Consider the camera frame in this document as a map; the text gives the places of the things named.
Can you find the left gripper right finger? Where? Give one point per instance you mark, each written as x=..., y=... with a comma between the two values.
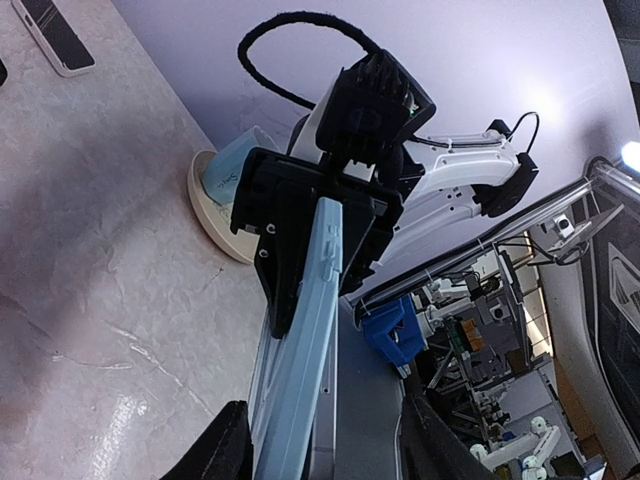
x=430, y=450

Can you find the dark phone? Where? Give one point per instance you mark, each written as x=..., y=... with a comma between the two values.
x=64, y=50
x=325, y=400

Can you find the blue plastic part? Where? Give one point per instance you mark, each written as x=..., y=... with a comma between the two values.
x=393, y=330

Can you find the light blue mug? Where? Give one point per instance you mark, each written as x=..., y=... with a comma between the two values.
x=223, y=173

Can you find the beige plate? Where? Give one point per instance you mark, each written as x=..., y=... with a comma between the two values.
x=215, y=219

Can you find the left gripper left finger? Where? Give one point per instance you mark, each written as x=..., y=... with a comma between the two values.
x=222, y=451

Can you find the light blue phone case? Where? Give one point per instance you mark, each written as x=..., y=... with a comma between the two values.
x=324, y=258

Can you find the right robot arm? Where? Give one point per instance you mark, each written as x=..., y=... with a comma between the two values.
x=425, y=184

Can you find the black phone case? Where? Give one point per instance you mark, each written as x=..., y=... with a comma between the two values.
x=3, y=73

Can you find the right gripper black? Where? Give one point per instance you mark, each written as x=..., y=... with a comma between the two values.
x=276, y=200

